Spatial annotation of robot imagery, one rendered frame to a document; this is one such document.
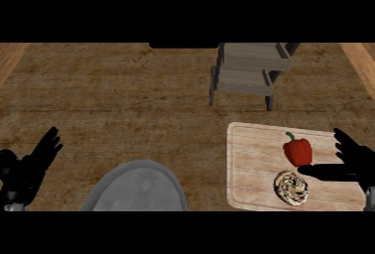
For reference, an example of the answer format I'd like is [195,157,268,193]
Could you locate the red bell pepper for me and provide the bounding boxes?
[280,131,313,168]

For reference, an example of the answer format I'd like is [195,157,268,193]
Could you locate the pale wooden cutting board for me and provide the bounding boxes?
[226,121,369,212]

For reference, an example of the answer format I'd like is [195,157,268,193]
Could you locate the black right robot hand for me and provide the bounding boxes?
[295,127,375,192]

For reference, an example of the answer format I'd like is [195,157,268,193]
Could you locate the swirled brown round pastry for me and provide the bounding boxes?
[273,170,310,206]

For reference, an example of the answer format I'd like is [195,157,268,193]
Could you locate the grey tiered basket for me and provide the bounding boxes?
[208,43,301,112]

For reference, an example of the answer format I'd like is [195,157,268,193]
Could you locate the grey round plate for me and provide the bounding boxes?
[79,159,190,212]

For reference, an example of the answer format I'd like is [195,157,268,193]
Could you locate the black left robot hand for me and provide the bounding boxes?
[0,126,65,206]

